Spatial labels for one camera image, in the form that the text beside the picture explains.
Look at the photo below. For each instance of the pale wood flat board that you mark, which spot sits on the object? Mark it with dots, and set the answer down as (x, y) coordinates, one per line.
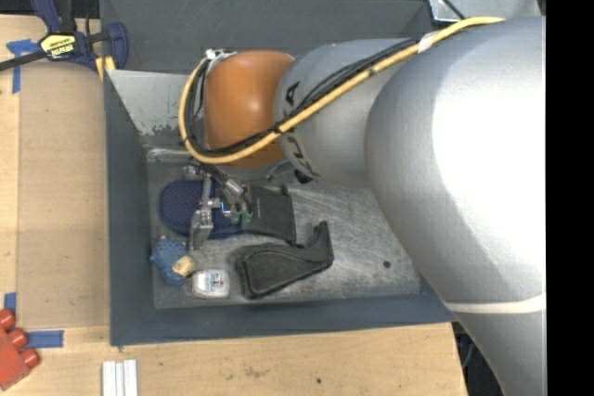
(60, 199)

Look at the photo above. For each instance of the black square cloth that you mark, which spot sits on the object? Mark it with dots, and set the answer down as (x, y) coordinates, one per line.
(274, 213)

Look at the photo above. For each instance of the small white packet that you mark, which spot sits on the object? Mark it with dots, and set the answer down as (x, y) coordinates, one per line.
(211, 283)

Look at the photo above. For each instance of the grey metal bin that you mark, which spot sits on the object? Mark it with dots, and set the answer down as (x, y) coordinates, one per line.
(139, 199)

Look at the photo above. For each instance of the dark blue dotted oval pad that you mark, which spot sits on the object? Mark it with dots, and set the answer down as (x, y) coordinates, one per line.
(178, 204)

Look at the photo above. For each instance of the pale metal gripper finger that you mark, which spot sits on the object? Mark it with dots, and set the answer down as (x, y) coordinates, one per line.
(207, 228)
(195, 231)

